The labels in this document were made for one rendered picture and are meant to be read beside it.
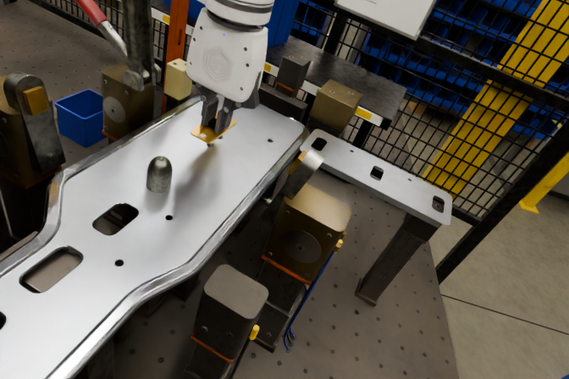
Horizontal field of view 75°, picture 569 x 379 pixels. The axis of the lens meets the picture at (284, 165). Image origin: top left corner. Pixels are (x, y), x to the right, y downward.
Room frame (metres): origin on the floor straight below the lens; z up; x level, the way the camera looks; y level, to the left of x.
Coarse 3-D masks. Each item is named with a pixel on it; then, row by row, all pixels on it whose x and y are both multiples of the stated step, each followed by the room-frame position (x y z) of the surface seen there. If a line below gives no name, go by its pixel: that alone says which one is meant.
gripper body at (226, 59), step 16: (208, 16) 0.45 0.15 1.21; (208, 32) 0.46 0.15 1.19; (224, 32) 0.45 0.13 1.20; (240, 32) 0.45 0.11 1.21; (256, 32) 0.46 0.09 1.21; (192, 48) 0.46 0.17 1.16; (208, 48) 0.46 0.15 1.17; (224, 48) 0.45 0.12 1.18; (240, 48) 0.45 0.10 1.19; (256, 48) 0.45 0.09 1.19; (192, 64) 0.46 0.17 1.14; (208, 64) 0.46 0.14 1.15; (224, 64) 0.45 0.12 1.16; (240, 64) 0.45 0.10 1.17; (256, 64) 0.45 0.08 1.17; (208, 80) 0.45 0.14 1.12; (224, 80) 0.45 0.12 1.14; (240, 80) 0.45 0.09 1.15; (224, 96) 0.45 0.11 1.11; (240, 96) 0.44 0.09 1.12
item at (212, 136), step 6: (216, 114) 0.51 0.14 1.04; (210, 120) 0.48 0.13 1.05; (234, 120) 0.52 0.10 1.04; (198, 126) 0.46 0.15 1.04; (204, 126) 0.47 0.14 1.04; (210, 126) 0.47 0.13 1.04; (192, 132) 0.45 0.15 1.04; (198, 132) 0.45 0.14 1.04; (204, 132) 0.46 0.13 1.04; (210, 132) 0.46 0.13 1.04; (222, 132) 0.47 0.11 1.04; (198, 138) 0.44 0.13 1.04; (204, 138) 0.44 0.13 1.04; (210, 138) 0.45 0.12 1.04; (216, 138) 0.45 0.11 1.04
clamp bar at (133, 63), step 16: (128, 0) 0.49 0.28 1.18; (144, 0) 0.52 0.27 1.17; (128, 16) 0.49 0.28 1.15; (144, 16) 0.52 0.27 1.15; (128, 32) 0.49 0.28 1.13; (144, 32) 0.52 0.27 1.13; (128, 48) 0.49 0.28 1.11; (144, 48) 0.52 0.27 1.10; (128, 64) 0.49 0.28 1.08; (144, 64) 0.52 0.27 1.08
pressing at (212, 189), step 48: (144, 144) 0.42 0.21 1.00; (192, 144) 0.46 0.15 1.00; (240, 144) 0.51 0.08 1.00; (288, 144) 0.56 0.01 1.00; (48, 192) 0.28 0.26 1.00; (96, 192) 0.31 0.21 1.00; (144, 192) 0.33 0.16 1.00; (192, 192) 0.36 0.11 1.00; (240, 192) 0.40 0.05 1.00; (48, 240) 0.22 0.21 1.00; (96, 240) 0.24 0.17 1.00; (144, 240) 0.26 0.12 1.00; (192, 240) 0.29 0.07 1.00; (0, 288) 0.16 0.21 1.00; (96, 288) 0.19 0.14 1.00; (144, 288) 0.21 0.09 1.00; (0, 336) 0.12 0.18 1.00; (48, 336) 0.13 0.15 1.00; (96, 336) 0.15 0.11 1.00
